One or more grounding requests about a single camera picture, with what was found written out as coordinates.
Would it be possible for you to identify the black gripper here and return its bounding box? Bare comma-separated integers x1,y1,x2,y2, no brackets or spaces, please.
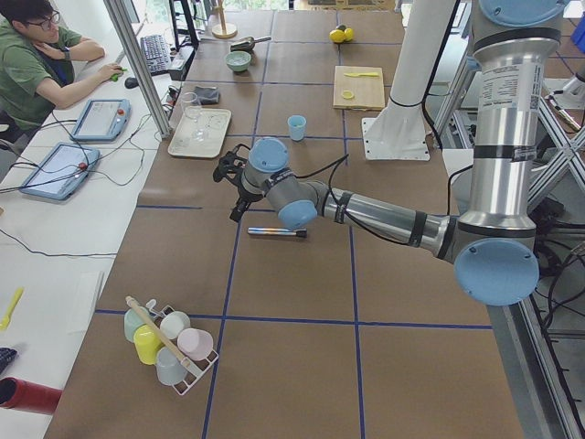
229,182,264,222

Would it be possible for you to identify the light blue plastic cup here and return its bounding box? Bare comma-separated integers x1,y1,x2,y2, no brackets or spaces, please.
287,114,306,142

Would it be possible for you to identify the white cup in rack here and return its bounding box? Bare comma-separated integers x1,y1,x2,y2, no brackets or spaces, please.
160,311,191,340

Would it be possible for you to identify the pink cup in rack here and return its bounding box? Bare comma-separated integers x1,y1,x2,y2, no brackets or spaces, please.
177,327,214,361

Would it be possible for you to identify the green cup in rack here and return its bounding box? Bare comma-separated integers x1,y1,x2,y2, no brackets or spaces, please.
123,308,144,343

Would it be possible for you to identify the yellow cup in rack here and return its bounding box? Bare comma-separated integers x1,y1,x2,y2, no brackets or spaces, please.
133,325,164,365

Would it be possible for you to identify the grey cup in rack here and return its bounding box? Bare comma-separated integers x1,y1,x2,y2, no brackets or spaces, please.
155,347,187,386

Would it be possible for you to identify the cream bear tray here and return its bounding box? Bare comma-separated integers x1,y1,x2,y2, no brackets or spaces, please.
167,109,231,159

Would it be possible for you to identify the clear wine glass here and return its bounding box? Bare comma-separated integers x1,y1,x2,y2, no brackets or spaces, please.
180,91,206,142

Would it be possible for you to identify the grey folded cloth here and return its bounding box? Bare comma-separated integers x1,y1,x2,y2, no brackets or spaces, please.
193,86,220,105

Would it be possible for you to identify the green bowl with ice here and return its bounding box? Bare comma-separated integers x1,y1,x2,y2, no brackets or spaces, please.
225,50,252,73

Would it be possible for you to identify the metal ice scoop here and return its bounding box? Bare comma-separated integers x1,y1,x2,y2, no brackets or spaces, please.
230,36,271,52

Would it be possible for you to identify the upper blue teach pendant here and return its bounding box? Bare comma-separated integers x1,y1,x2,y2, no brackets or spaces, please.
69,99,132,143

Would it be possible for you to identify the blue teach pendant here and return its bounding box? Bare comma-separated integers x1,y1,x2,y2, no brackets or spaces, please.
19,143,101,201
69,99,132,143

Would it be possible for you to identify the black computer mouse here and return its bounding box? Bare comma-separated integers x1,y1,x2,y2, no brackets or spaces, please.
124,77,138,90

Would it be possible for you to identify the wooden cutting board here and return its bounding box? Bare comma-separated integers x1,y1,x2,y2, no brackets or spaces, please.
333,66,386,111

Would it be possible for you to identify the wooden mug tree stand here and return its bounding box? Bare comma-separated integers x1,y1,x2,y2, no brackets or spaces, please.
211,0,238,39

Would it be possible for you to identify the black keyboard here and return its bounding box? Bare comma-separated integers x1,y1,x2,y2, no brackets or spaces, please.
140,35,172,76

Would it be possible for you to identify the yellow plastic knife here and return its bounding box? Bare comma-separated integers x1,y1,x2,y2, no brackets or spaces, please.
343,71,380,78

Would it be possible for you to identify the lower blue teach pendant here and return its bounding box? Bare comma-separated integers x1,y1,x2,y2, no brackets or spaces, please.
19,143,101,201

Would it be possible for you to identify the person in green shirt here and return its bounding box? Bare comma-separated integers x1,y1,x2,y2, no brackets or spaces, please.
1,1,123,133

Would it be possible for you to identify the yellow spatula on desk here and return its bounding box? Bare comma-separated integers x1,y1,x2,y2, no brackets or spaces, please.
0,287,24,331

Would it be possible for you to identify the red bottle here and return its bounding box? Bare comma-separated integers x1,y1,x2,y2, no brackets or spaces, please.
1,377,62,414

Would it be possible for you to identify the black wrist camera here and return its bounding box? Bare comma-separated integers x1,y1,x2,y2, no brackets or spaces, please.
212,144,250,186

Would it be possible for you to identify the wooden rack handle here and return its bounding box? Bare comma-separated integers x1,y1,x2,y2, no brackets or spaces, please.
125,295,191,369

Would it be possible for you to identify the white wire cup rack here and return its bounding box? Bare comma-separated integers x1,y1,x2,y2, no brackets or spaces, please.
146,299,218,395

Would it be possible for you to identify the aluminium frame post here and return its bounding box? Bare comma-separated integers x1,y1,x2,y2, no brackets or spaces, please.
103,0,172,139

